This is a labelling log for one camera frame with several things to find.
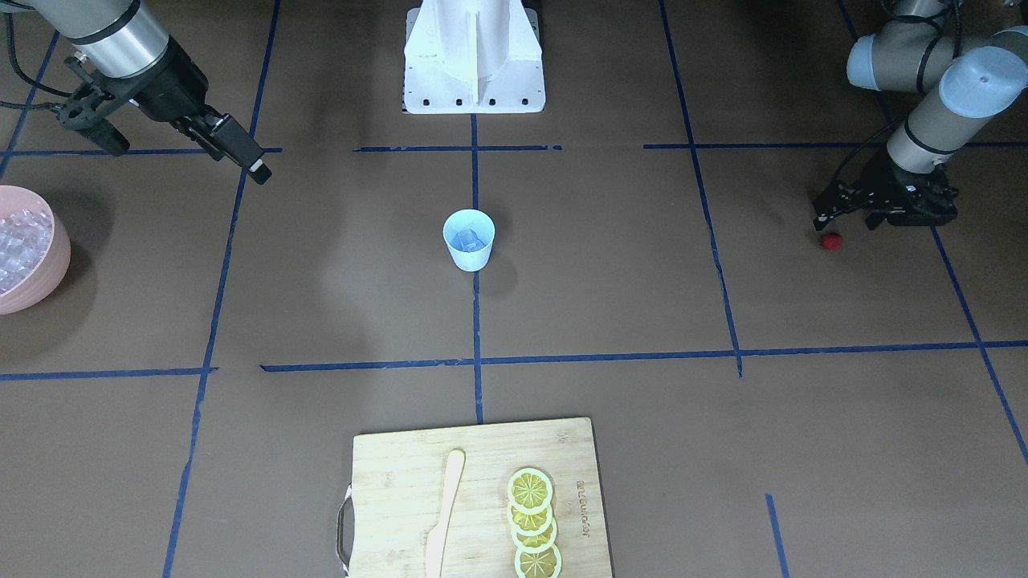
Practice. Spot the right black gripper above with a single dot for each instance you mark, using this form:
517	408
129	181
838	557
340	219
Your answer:
166	83

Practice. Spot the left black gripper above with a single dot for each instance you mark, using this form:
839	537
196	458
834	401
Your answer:
915	195

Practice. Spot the red strawberry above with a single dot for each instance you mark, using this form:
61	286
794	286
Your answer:
831	241

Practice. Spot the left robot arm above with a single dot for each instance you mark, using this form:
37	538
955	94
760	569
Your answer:
963	84

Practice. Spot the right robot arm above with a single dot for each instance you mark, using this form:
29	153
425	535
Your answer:
124	55

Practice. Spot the ice cubes in bowl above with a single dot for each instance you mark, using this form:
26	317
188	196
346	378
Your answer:
25	238

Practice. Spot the light blue cup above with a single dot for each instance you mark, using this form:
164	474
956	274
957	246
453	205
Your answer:
484	227

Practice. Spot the ice cubes in cup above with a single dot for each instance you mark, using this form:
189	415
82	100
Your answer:
467	241

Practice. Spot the pink bowl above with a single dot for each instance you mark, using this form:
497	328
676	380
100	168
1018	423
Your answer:
52	267

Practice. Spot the wooden cutting board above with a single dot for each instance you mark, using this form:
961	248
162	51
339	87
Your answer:
393	499

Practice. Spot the lemon slice one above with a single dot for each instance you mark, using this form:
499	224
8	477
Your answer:
530	491

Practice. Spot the lemon slice two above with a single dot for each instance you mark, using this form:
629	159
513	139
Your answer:
531	524

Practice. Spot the lemon slice three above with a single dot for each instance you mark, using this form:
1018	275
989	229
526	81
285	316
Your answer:
534	544

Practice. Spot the lemon slice four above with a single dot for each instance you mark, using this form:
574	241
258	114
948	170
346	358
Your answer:
546	563

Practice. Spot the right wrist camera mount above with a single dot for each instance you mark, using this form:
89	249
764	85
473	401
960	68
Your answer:
87	109

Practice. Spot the white camera pole stand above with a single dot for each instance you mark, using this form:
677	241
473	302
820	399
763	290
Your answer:
473	57

